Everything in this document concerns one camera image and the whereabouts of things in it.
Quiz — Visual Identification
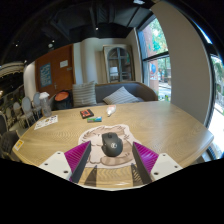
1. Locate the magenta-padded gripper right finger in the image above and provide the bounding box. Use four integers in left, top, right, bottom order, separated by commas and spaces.
131, 141, 184, 185

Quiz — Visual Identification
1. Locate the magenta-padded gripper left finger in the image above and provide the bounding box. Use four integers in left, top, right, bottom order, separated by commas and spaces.
38, 140, 93, 184

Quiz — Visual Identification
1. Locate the black computer mouse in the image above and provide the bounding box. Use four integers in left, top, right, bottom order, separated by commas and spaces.
101, 131, 124, 158

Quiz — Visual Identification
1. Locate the beige animal-shaped mouse pad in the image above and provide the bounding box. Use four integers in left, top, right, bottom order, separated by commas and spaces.
77, 123, 138, 169

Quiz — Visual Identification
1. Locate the yellow sticker on table edge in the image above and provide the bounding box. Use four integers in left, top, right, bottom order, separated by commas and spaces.
13, 138, 25, 152

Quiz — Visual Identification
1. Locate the white printed sticker sheet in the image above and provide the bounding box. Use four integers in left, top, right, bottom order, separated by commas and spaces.
33, 114, 59, 131

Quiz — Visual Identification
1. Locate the dark grey chair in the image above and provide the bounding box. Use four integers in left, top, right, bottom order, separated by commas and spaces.
0, 129, 21, 159

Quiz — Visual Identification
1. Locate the clear bottle with white lid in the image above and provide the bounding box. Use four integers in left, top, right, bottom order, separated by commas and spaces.
38, 91, 53, 118

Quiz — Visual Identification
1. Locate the small green packet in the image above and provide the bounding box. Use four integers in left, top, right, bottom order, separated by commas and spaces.
86, 116, 103, 123

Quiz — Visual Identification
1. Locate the black and red box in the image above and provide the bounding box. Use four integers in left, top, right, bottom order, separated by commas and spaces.
79, 108, 95, 120

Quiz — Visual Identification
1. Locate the group of white chairs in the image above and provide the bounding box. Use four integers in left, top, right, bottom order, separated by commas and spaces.
0, 91, 43, 134

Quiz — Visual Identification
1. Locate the black bag with orange top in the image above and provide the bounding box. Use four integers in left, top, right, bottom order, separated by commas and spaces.
53, 90, 73, 111

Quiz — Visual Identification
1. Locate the striped beige cushion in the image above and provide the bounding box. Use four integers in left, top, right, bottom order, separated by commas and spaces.
71, 80, 98, 108

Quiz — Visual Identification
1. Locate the small plastic-wrapped white packet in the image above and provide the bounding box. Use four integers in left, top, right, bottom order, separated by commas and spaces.
106, 104, 118, 118

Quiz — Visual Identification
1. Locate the grey curved sofa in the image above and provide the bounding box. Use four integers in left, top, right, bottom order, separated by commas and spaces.
49, 81, 159, 109

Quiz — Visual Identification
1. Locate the striped grey cushion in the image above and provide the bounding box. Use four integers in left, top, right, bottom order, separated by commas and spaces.
102, 86, 141, 106

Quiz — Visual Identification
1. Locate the brown wooden door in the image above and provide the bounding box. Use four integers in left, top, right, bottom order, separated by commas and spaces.
34, 43, 76, 98

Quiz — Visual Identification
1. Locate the blue poster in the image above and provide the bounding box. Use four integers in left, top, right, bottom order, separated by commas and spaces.
39, 62, 53, 88

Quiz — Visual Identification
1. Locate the white paper notice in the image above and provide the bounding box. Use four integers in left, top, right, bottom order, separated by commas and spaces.
59, 59, 70, 69

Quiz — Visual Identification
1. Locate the black-framed window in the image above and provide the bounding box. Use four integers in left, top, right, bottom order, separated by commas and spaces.
136, 14, 173, 103

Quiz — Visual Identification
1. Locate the arched wooden display cabinet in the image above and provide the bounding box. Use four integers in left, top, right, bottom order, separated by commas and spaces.
102, 44, 135, 84

